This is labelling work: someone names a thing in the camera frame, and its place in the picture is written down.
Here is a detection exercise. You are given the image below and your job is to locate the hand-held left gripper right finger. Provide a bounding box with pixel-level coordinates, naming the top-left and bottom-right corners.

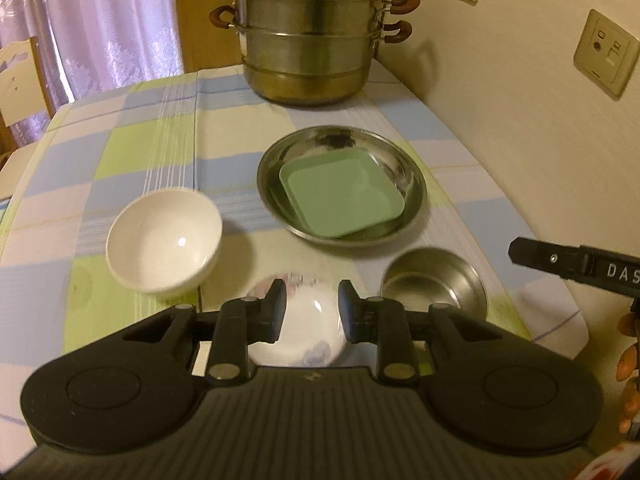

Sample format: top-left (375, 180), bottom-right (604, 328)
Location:
top-left (337, 279), bottom-right (507, 387)

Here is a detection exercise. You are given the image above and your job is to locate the green square plate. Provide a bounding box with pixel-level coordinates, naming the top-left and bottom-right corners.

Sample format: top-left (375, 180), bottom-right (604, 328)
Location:
top-left (278, 155), bottom-right (405, 239)

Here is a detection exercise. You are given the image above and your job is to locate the stainless steel steamer pot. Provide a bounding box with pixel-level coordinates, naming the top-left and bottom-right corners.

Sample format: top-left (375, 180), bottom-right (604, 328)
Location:
top-left (208, 0), bottom-right (421, 107)

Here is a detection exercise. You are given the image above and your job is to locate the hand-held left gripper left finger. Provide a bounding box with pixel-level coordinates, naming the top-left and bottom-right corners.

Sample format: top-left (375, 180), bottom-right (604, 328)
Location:
top-left (121, 279), bottom-right (289, 387)

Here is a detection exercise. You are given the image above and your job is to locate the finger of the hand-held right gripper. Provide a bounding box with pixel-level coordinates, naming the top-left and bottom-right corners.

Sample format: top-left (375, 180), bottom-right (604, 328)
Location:
top-left (508, 236), bottom-right (585, 282)

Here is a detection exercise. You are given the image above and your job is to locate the round stainless steel plate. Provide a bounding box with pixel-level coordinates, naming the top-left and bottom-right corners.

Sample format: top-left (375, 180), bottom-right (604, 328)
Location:
top-left (256, 126), bottom-right (427, 246)

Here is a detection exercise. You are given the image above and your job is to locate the small floral white dish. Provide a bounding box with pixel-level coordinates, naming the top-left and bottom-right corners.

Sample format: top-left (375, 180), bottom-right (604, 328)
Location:
top-left (246, 271), bottom-right (347, 367)

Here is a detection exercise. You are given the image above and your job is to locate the large beige socket panel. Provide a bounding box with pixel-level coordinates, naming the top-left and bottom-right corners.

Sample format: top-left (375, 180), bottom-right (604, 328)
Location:
top-left (573, 9), bottom-right (640, 98)

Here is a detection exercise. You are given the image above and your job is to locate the white ceramic bowl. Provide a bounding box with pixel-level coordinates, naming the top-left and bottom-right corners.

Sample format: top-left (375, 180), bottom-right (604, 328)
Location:
top-left (106, 188), bottom-right (223, 295)

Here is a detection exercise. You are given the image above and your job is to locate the stainless steel bowl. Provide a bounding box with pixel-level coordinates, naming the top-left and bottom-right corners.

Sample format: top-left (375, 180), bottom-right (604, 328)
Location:
top-left (380, 247), bottom-right (488, 322)

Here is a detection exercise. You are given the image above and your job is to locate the cream wooden chair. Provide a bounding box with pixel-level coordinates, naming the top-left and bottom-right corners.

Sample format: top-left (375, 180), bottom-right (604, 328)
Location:
top-left (0, 37), bottom-right (57, 196)

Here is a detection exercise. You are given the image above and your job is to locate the checked pastel tablecloth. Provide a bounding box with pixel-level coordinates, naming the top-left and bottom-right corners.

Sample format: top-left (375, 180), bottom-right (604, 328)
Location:
top-left (0, 62), bottom-right (591, 456)

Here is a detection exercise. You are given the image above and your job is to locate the person's right hand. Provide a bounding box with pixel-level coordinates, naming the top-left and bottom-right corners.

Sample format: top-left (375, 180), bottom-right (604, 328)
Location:
top-left (617, 311), bottom-right (640, 436)

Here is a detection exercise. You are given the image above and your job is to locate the sheer purple curtain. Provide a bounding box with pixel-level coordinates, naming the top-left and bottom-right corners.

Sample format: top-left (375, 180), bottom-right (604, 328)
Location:
top-left (0, 0), bottom-right (184, 147)

